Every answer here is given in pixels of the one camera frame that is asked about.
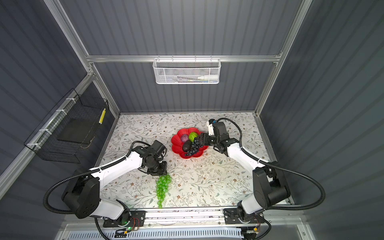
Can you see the white wire mesh basket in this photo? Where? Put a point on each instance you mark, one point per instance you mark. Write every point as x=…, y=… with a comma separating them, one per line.
x=193, y=72

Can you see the dark fake avocado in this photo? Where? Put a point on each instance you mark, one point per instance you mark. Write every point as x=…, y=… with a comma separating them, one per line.
x=187, y=146

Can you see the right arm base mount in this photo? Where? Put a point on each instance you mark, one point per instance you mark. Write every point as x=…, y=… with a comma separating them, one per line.
x=239, y=216

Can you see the aluminium front rail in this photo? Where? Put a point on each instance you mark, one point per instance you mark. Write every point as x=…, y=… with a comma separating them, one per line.
x=209, y=217

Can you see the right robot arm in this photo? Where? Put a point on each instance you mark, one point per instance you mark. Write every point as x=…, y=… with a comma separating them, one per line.
x=270, y=186

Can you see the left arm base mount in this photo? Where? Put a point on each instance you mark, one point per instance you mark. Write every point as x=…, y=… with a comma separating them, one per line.
x=128, y=219

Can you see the purple fake onion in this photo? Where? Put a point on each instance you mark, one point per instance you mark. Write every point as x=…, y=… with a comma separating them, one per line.
x=184, y=138

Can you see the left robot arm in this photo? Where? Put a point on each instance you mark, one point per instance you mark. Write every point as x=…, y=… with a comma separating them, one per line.
x=82, y=195

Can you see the red flower-shaped fruit bowl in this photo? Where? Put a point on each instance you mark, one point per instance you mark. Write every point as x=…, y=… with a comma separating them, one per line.
x=177, y=143

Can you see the floral table mat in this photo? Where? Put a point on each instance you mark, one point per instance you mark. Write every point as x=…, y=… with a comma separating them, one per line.
x=208, y=181

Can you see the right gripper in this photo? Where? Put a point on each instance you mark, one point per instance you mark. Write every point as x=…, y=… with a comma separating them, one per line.
x=205, y=137

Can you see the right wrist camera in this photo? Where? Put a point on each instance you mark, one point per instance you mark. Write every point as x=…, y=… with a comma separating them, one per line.
x=210, y=127

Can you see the black wire basket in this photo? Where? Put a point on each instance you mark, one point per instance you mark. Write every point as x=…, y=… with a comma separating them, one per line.
x=68, y=134

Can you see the black fake grape bunch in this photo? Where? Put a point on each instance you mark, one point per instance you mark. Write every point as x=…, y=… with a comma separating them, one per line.
x=196, y=146

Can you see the bumpy green fake fruit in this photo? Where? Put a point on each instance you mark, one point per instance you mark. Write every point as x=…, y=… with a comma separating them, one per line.
x=193, y=136

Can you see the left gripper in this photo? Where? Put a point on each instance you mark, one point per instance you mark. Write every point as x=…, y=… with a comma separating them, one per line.
x=163, y=171

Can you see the green fake grape bunch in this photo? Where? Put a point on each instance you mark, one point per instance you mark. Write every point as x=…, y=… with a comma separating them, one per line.
x=162, y=188

